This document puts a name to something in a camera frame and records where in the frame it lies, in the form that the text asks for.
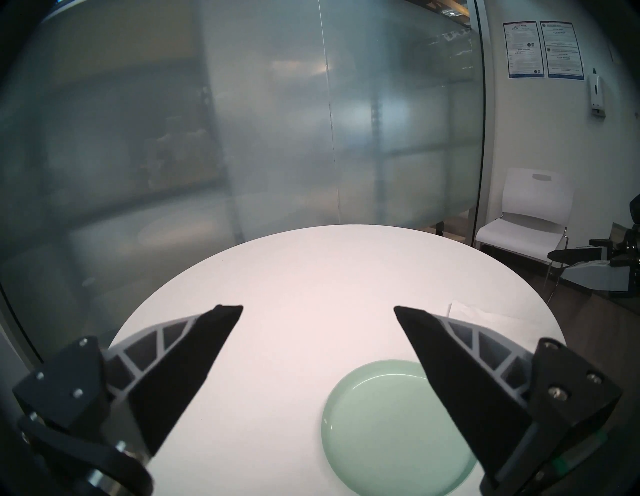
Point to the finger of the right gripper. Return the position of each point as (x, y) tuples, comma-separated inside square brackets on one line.
[(595, 277), (575, 254)]

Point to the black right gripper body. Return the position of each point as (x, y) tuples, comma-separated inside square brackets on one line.
[(627, 245)]

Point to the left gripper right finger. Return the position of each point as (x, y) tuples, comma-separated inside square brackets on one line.
[(480, 390)]

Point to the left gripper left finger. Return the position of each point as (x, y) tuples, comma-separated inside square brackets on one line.
[(150, 375)]

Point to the white paper napkin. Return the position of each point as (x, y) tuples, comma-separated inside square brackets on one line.
[(495, 322)]

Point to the pale green plate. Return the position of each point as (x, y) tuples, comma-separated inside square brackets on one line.
[(390, 435)]

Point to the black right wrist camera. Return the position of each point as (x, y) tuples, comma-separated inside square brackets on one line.
[(635, 207)]

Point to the white wall sanitizer dispenser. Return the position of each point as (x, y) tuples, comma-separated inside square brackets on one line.
[(596, 92)]

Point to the blue framed wall poster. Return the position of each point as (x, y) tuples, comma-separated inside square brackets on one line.
[(564, 49), (523, 49)]

